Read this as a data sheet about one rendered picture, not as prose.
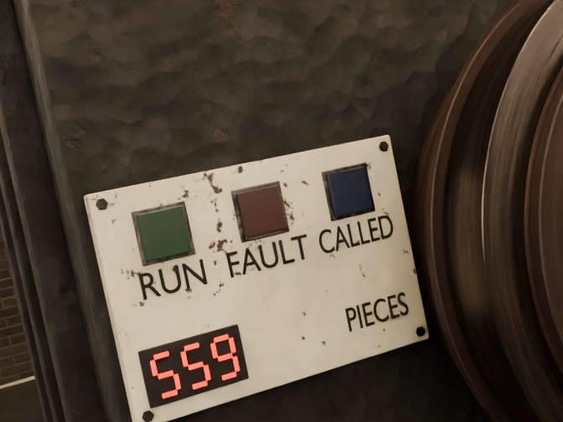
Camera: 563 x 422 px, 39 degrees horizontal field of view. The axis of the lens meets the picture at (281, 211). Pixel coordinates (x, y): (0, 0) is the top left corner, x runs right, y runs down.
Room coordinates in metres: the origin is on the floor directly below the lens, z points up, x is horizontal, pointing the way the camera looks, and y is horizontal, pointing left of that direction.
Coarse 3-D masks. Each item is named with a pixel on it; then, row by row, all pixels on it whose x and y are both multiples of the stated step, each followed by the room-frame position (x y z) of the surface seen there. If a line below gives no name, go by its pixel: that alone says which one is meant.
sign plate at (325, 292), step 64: (128, 192) 0.59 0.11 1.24; (192, 192) 0.61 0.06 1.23; (320, 192) 0.65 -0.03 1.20; (384, 192) 0.67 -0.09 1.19; (128, 256) 0.59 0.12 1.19; (192, 256) 0.61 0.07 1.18; (256, 256) 0.62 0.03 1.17; (320, 256) 0.65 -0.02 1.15; (384, 256) 0.67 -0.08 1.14; (128, 320) 0.58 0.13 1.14; (192, 320) 0.60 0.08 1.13; (256, 320) 0.62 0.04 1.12; (320, 320) 0.64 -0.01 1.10; (384, 320) 0.66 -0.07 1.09; (128, 384) 0.58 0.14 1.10; (192, 384) 0.60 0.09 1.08; (256, 384) 0.62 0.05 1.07
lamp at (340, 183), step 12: (360, 168) 0.66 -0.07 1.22; (336, 180) 0.65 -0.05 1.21; (348, 180) 0.65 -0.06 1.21; (360, 180) 0.66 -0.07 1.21; (336, 192) 0.65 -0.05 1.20; (348, 192) 0.65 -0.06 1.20; (360, 192) 0.66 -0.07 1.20; (336, 204) 0.65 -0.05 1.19; (348, 204) 0.65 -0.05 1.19; (360, 204) 0.66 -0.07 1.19; (372, 204) 0.66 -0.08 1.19; (336, 216) 0.65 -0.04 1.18
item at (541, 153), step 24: (552, 96) 0.57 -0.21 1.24; (552, 120) 0.56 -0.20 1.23; (552, 144) 0.55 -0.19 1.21; (528, 168) 0.56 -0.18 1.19; (552, 168) 0.55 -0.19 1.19; (528, 192) 0.56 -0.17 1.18; (552, 192) 0.55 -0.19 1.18; (528, 216) 0.56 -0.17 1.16; (552, 216) 0.55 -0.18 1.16; (528, 240) 0.56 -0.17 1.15; (552, 240) 0.55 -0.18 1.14; (528, 264) 0.56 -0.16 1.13; (552, 264) 0.54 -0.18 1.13; (552, 288) 0.54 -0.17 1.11; (552, 312) 0.54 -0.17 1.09; (552, 336) 0.55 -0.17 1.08
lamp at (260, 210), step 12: (252, 192) 0.62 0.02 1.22; (264, 192) 0.63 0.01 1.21; (276, 192) 0.63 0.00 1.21; (240, 204) 0.62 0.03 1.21; (252, 204) 0.62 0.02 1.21; (264, 204) 0.63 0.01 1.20; (276, 204) 0.63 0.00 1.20; (240, 216) 0.62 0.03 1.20; (252, 216) 0.62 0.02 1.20; (264, 216) 0.62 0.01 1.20; (276, 216) 0.63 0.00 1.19; (252, 228) 0.62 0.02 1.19; (264, 228) 0.62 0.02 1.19; (276, 228) 0.63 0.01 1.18
